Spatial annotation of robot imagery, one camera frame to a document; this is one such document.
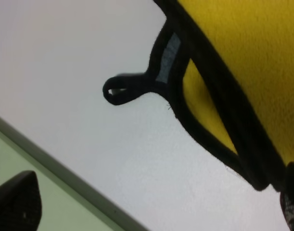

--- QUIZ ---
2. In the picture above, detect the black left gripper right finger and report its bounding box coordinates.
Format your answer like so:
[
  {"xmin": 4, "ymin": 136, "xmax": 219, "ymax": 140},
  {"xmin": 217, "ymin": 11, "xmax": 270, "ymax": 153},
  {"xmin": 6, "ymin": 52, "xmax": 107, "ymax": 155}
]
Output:
[{"xmin": 280, "ymin": 162, "xmax": 294, "ymax": 231}]

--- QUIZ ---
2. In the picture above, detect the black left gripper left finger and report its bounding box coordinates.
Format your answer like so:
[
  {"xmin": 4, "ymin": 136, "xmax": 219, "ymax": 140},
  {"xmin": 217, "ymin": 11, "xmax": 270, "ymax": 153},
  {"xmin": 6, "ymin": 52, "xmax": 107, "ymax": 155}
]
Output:
[{"xmin": 0, "ymin": 170, "xmax": 42, "ymax": 231}]

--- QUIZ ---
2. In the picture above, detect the yellow towel with black trim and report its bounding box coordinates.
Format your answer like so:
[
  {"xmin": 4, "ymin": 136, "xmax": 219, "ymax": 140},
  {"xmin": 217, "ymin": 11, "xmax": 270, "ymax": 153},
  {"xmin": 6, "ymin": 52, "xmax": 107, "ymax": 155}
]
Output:
[{"xmin": 103, "ymin": 0, "xmax": 294, "ymax": 192}]

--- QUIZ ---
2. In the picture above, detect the light green plastic tray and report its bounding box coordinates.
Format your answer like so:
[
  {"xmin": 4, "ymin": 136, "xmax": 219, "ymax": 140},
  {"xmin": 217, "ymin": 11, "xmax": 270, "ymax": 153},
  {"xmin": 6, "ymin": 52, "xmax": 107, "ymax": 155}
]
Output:
[{"xmin": 0, "ymin": 117, "xmax": 147, "ymax": 231}]

